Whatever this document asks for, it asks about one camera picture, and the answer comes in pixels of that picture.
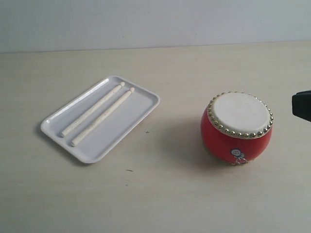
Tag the white rectangular plastic tray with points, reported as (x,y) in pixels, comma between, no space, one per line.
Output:
(112,130)

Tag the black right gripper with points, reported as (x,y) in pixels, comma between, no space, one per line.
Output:
(301,105)

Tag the wooden drumstick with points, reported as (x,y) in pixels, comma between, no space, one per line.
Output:
(101,118)
(91,110)

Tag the small red drum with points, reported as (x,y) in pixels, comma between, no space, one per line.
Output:
(236,127)

